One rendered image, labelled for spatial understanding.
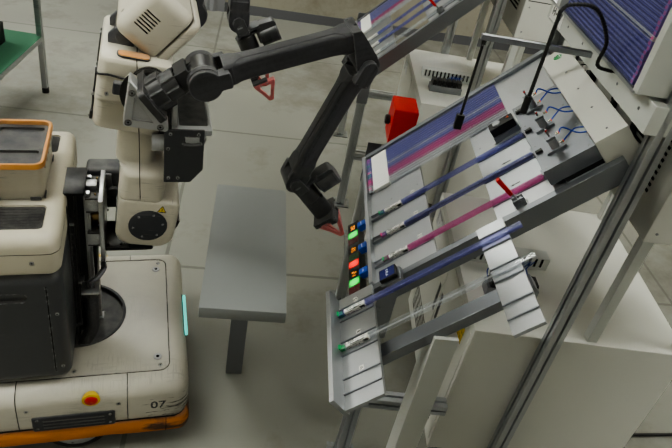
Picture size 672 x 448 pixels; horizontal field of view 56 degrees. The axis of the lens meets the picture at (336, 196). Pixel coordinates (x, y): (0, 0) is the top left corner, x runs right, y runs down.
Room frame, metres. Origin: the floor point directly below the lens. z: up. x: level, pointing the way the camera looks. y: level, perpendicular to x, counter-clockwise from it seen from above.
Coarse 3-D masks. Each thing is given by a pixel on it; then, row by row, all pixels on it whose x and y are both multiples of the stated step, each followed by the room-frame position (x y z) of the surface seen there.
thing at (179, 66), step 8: (192, 56) 1.32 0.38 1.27; (200, 56) 1.32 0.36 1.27; (208, 56) 1.33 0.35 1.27; (176, 64) 1.30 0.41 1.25; (184, 64) 1.29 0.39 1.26; (192, 64) 1.29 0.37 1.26; (200, 64) 1.28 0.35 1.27; (208, 64) 1.29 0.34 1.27; (216, 64) 1.33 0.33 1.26; (176, 72) 1.27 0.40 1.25; (184, 72) 1.26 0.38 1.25; (176, 80) 1.27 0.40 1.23; (184, 80) 1.27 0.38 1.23; (184, 88) 1.27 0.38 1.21
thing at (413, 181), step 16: (416, 176) 1.71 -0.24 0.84; (384, 192) 1.72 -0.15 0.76; (400, 192) 1.67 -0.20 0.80; (384, 208) 1.63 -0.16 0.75; (400, 208) 1.59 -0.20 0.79; (416, 208) 1.55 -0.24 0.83; (384, 224) 1.55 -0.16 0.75; (416, 224) 1.48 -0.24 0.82; (384, 240) 1.48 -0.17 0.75; (400, 240) 1.45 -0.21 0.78; (432, 240) 1.38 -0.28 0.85; (384, 256) 1.40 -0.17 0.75; (400, 256) 1.38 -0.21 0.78; (416, 256) 1.35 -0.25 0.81
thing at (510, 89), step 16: (528, 64) 2.01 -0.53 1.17; (512, 80) 1.96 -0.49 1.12; (528, 80) 1.91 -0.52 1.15; (544, 80) 1.86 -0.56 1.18; (512, 96) 1.87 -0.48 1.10; (512, 112) 1.79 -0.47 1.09; (480, 144) 1.71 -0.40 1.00; (496, 144) 1.67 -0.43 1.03; (512, 144) 1.63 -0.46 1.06; (528, 144) 1.59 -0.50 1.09; (496, 160) 1.59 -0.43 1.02; (512, 160) 1.56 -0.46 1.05; (528, 160) 1.52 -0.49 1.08; (512, 176) 1.49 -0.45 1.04; (528, 176) 1.46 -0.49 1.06; (496, 192) 1.45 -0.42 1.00; (528, 192) 1.40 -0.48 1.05; (544, 192) 1.37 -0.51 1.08; (496, 208) 1.39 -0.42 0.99; (512, 208) 1.36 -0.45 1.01
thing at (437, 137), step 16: (480, 96) 1.95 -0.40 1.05; (496, 96) 1.90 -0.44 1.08; (448, 112) 1.96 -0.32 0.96; (464, 112) 1.91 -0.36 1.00; (480, 112) 1.86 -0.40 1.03; (496, 112) 1.81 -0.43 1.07; (432, 128) 1.92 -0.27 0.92; (448, 128) 1.87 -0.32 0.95; (464, 128) 1.82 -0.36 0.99; (480, 128) 1.77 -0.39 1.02; (400, 144) 1.93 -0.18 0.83; (416, 144) 1.87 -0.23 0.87; (432, 144) 1.82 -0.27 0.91; (448, 144) 1.78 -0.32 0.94; (368, 160) 1.94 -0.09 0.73; (384, 160) 1.88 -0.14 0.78; (400, 160) 1.83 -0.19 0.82; (416, 160) 1.78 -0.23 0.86; (368, 176) 1.84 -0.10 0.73; (384, 176) 1.79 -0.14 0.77; (400, 176) 1.75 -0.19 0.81
